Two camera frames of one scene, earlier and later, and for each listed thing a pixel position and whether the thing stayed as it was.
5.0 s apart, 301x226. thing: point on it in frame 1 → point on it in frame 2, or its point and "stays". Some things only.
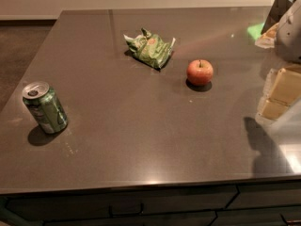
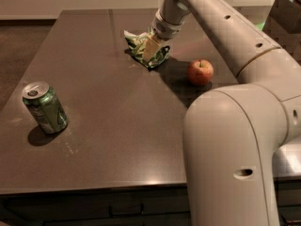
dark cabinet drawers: [259, 203] stays
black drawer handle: [125, 214] stays
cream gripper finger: [287, 87] → [164, 30]
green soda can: [45, 105] stays
